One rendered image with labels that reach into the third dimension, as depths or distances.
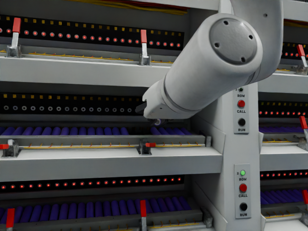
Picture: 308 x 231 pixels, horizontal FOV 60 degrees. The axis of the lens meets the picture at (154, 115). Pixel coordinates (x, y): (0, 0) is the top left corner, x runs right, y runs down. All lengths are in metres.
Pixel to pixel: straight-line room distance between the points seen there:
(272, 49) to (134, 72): 0.30
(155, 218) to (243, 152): 0.26
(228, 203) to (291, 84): 0.34
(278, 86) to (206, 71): 0.44
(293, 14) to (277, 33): 0.42
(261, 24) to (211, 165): 0.35
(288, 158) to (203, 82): 0.45
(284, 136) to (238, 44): 0.52
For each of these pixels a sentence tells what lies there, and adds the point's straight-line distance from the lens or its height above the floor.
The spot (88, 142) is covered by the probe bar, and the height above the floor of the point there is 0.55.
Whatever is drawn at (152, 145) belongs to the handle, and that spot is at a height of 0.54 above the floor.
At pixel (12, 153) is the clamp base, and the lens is 0.60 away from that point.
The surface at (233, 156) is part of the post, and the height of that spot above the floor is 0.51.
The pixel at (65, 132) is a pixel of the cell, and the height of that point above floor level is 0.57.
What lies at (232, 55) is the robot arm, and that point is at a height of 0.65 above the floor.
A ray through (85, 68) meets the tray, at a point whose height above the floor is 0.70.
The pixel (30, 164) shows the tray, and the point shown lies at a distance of 0.57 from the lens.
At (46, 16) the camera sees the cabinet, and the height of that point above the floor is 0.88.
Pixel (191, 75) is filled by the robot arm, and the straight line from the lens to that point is 0.34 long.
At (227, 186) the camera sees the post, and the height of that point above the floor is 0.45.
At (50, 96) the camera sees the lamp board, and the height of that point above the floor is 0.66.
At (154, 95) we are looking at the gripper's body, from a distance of 0.46.
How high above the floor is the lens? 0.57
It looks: 4 degrees up
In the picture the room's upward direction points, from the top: straight up
